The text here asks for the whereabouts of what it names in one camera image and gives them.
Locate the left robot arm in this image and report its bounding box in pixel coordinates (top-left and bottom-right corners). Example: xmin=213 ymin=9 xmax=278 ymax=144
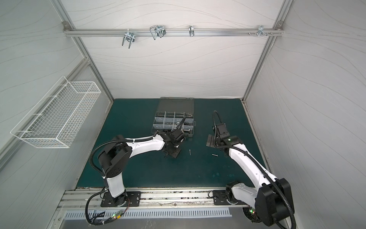
xmin=88 ymin=127 xmax=185 ymax=203

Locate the metal u-bolt clamp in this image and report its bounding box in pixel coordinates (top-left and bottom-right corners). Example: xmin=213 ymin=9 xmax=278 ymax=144
xmin=122 ymin=31 xmax=135 ymax=49
xmin=149 ymin=25 xmax=166 ymax=40

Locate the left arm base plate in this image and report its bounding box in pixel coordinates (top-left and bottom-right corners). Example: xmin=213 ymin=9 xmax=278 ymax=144
xmin=101 ymin=191 xmax=141 ymax=208

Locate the grey compartment organizer box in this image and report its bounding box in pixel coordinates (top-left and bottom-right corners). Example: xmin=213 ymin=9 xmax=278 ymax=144
xmin=152 ymin=97 xmax=196 ymax=138

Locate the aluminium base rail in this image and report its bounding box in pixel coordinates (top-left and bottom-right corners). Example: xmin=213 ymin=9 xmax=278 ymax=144
xmin=56 ymin=187 xmax=226 ymax=210

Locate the small metal bracket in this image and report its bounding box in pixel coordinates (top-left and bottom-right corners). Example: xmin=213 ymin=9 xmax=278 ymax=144
xmin=188 ymin=25 xmax=194 ymax=37

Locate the white vent strip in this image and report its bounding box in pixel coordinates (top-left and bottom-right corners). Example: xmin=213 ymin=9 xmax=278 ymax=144
xmin=64 ymin=208 xmax=232 ymax=220

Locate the green table mat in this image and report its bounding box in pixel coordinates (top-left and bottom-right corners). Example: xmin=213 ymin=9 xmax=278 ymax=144
xmin=96 ymin=99 xmax=263 ymax=188

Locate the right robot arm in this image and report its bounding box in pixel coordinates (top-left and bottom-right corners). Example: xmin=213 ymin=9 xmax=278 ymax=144
xmin=206 ymin=123 xmax=297 ymax=229

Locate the aluminium crossbar rail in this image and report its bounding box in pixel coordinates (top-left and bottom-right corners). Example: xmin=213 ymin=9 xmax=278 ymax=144
xmin=64 ymin=27 xmax=285 ymax=37

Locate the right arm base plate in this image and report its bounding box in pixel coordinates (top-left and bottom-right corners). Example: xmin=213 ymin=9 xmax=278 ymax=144
xmin=208 ymin=190 xmax=246 ymax=206

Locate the right metal rail clamp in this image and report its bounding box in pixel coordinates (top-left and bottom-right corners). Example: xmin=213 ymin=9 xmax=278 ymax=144
xmin=247 ymin=25 xmax=274 ymax=37

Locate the white wire basket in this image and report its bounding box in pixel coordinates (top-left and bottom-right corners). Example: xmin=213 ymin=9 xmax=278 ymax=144
xmin=10 ymin=76 xmax=101 ymax=148

